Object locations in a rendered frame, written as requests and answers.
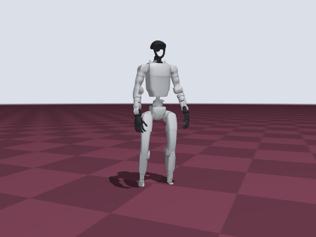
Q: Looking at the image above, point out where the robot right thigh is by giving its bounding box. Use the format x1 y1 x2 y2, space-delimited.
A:
140 111 153 160

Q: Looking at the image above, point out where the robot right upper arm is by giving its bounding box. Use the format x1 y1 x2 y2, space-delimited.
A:
134 64 149 95

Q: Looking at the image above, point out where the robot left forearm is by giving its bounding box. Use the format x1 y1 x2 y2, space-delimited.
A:
177 87 189 111

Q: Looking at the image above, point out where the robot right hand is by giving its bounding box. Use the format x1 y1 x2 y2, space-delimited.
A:
134 109 147 133

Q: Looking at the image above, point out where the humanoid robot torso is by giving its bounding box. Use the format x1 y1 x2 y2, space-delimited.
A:
145 60 171 120

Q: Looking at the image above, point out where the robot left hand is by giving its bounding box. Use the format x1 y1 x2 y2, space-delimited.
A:
182 106 189 129

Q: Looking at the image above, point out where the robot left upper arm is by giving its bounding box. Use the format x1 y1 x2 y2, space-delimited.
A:
170 65 182 94

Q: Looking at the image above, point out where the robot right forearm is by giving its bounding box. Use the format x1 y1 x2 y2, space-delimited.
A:
133 86 142 115

